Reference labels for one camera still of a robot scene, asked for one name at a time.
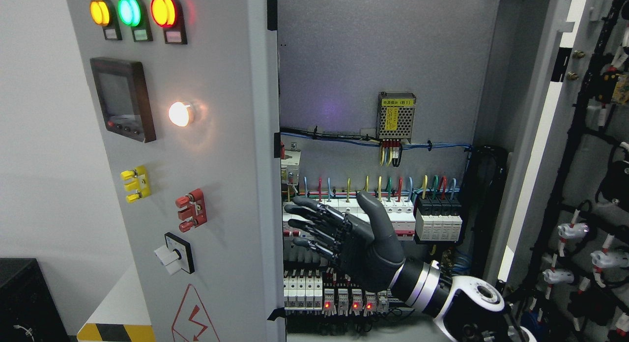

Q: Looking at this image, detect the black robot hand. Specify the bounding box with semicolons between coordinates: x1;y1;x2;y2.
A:
285;191;406;292

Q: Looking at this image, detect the grey cabinet door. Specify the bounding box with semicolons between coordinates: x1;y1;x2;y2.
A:
67;0;286;342
498;0;628;342

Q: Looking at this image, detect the red indicator light left door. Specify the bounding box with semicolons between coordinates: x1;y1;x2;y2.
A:
150;0;187;45

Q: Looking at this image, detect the green indicator light left door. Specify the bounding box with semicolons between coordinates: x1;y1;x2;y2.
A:
117;0;153;42

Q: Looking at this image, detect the yellow indicator light left door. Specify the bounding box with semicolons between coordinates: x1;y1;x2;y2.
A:
89;0;123;41

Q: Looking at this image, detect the black white surge protector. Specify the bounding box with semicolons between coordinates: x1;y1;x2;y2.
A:
414;195;463;244

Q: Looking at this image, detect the lower relay module row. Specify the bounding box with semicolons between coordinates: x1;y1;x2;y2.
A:
283;267;405;317

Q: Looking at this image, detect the metal mesh power supply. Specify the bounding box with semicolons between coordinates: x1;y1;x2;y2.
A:
377;91;417;141

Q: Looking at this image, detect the red terminal connector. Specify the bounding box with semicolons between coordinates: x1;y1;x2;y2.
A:
175;188;207;232

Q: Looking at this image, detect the red electrical warning sticker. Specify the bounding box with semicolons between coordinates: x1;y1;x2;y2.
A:
171;284;220;342

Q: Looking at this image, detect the white indicator light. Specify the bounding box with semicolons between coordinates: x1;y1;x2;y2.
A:
168;102;195;127

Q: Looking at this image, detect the yellow terminal connector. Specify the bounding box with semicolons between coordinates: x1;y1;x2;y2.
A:
120;166;151;203

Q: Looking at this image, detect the black digital power meter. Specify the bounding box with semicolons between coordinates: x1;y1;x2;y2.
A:
90;57;156;143

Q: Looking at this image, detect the black box lower left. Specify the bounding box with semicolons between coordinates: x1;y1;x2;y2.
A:
0;258;70;342

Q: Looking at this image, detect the black cable loom right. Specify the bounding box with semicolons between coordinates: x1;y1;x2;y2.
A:
462;145;509;284

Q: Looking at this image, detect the white rotary selector switch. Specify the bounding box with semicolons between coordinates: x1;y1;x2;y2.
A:
154;232;196;275

